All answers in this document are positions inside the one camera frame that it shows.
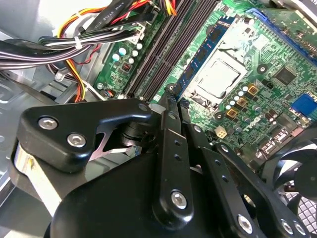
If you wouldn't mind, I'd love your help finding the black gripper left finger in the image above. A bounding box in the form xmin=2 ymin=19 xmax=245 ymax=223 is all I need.
xmin=16 ymin=90 xmax=196 ymax=224

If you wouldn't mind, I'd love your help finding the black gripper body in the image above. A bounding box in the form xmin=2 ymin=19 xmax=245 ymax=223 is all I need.
xmin=8 ymin=118 xmax=231 ymax=238

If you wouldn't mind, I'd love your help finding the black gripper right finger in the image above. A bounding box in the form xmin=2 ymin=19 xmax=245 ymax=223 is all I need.
xmin=179 ymin=98 xmax=312 ymax=238

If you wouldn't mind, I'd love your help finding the blue RAM stick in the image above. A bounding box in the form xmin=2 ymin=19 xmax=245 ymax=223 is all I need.
xmin=172 ymin=15 xmax=237 ymax=102

